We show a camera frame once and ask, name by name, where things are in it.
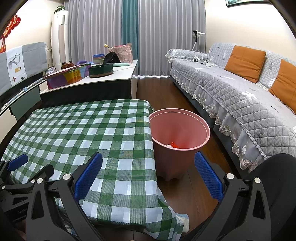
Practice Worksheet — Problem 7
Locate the pink plastic bucket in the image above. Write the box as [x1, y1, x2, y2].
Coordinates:
[149, 108, 211, 181]

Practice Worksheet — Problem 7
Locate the white-topped coffee table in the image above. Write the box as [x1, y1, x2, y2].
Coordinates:
[39, 60, 139, 107]

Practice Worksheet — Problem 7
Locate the white standing air conditioner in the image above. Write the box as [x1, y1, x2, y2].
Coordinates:
[51, 11, 70, 67]

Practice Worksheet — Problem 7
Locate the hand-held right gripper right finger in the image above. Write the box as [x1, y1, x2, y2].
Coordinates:
[194, 151, 272, 241]

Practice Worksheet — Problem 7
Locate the colourful rectangular tin box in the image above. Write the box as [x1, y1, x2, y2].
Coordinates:
[44, 64, 92, 90]

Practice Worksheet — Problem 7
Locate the pink fabric basket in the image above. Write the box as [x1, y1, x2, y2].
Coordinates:
[107, 42, 133, 64]

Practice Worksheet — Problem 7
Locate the black television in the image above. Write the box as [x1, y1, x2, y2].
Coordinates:
[0, 72, 45, 105]

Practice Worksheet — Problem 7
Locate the orange cushion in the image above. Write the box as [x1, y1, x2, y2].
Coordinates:
[224, 45, 267, 84]
[268, 59, 296, 107]

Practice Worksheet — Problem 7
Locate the sofa with grey quilted cover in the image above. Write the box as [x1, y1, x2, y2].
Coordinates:
[165, 42, 296, 173]

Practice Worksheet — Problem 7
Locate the grey and white cloth cover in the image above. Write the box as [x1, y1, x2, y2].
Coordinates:
[0, 42, 48, 92]

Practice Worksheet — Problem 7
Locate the green checked tablecloth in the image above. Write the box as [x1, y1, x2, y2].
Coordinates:
[0, 99, 190, 241]

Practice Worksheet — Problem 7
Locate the teal curtain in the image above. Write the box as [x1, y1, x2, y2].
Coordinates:
[121, 0, 139, 77]

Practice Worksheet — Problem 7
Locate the grey quilted cushion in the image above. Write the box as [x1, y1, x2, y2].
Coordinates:
[258, 52, 284, 90]

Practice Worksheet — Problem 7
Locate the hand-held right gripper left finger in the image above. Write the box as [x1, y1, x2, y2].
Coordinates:
[25, 152, 109, 241]

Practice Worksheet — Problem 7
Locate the grey-green television cabinet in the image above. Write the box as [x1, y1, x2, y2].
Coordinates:
[9, 83, 42, 121]

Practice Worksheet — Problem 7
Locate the red wall decoration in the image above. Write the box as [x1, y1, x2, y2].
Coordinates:
[0, 15, 21, 54]

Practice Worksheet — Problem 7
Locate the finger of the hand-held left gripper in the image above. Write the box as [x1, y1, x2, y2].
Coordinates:
[0, 153, 28, 172]
[0, 164, 55, 191]

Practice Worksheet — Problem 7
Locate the white phone stand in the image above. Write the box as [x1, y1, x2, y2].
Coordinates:
[192, 30, 206, 52]

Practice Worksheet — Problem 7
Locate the grey curtain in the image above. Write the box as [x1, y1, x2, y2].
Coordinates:
[65, 0, 124, 62]
[136, 0, 207, 78]

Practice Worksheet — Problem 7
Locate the framed wall picture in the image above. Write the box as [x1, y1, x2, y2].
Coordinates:
[225, 0, 270, 7]

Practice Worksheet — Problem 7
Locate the black hat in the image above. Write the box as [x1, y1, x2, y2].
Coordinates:
[103, 51, 121, 64]

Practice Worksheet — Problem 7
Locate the dark green round tin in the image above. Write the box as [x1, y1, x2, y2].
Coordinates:
[88, 63, 114, 79]

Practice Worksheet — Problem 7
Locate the white charger with cables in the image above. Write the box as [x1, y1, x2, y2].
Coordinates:
[193, 56, 214, 68]

